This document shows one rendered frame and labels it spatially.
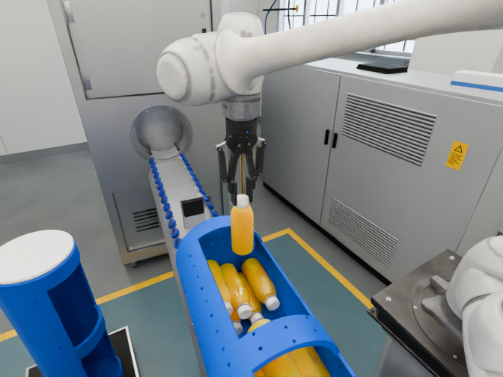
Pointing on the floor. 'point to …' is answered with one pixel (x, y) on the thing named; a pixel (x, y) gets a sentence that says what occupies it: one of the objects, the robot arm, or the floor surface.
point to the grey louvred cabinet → (385, 161)
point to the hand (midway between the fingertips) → (241, 191)
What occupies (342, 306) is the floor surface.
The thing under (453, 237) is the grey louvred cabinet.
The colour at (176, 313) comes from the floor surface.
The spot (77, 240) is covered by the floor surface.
